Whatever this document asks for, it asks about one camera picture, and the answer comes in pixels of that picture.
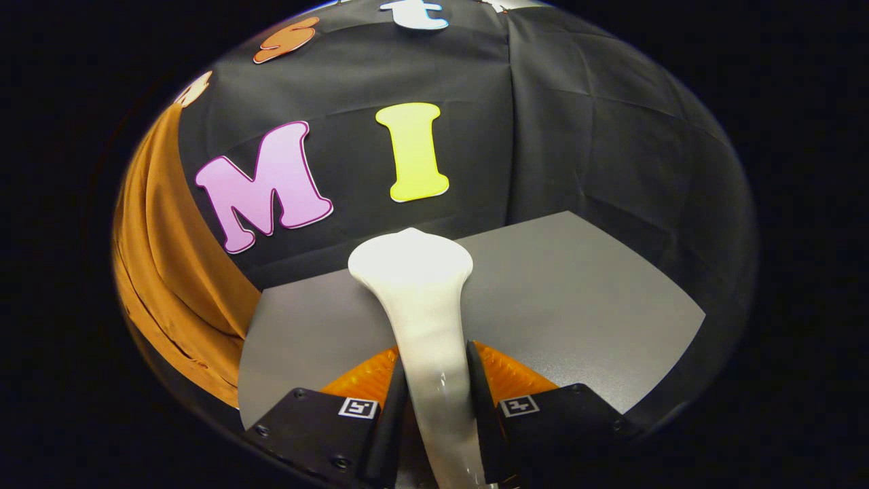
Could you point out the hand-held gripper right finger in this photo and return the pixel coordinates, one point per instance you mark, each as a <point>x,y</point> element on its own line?
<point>478,414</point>

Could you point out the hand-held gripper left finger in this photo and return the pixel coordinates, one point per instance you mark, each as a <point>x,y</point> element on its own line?
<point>390,421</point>

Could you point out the white garment steamer head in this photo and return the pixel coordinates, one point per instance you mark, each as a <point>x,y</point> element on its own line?
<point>421,305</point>

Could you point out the orange button-up shirt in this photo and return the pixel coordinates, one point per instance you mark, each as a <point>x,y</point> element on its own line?
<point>176,272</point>

